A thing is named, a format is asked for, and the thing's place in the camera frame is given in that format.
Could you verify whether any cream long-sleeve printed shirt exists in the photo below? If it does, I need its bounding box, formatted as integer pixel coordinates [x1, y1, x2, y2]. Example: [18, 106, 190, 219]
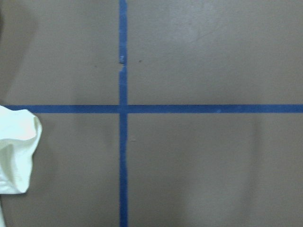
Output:
[0, 105, 43, 227]

